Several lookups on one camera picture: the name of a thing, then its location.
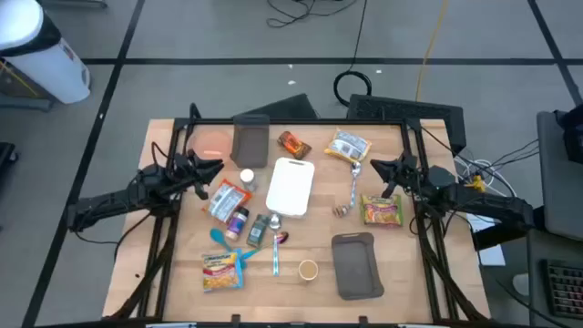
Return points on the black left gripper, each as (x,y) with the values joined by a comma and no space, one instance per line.
(182,171)

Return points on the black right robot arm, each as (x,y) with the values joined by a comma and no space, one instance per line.
(492,205)

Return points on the orange-brown snack packet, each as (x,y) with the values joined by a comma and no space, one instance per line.
(293,145)

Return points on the white-lidded spice jar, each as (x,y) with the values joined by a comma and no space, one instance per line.
(247,177)

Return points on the teal plastic spoon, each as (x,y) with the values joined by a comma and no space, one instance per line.
(217,234)

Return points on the black desk beam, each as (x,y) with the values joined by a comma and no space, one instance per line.
(510,230)

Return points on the black aluminium table frame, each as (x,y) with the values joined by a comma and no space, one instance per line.
(319,121)

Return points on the black keyboard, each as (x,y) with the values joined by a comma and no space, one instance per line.
(565,289)

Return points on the dark grey plastic bin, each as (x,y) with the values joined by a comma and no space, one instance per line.
(357,269)
(249,146)

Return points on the pink translucent bowl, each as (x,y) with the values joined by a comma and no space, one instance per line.
(209,141)

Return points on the white plastic bin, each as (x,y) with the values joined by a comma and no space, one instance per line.
(290,187)

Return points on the blue Maruchan ramen packet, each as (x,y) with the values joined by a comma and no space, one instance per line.
(221,278)

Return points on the green-labelled spice jar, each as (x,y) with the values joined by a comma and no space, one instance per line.
(258,230)

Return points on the purple-labelled spice jar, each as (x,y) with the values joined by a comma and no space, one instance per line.
(237,223)

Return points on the black object on desk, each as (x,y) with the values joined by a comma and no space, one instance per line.
(574,136)

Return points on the black flat panel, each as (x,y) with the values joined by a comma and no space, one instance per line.
(291,109)

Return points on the green ramen packet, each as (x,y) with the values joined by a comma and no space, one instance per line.
(381,212)

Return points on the orange ramen packet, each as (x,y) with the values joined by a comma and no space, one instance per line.
(225,200)

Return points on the white trash can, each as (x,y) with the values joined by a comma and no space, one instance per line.
(50,68)

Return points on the gold-lidded furikake jar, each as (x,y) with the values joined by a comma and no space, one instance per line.
(308,270)

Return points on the yellow ramen packet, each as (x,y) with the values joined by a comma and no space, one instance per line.
(348,146)

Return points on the grey metal bar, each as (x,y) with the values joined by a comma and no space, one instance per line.
(73,3)

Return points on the black equipment piece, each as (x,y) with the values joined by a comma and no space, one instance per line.
(7,155)

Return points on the white paper sheet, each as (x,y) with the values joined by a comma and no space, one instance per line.
(492,257)

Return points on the yellow connector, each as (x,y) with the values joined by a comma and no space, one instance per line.
(477,183)

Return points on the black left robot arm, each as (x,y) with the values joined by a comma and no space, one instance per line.
(105,207)

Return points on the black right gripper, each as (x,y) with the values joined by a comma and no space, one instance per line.
(411,169)

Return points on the grey computer mouse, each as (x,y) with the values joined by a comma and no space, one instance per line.
(521,284)

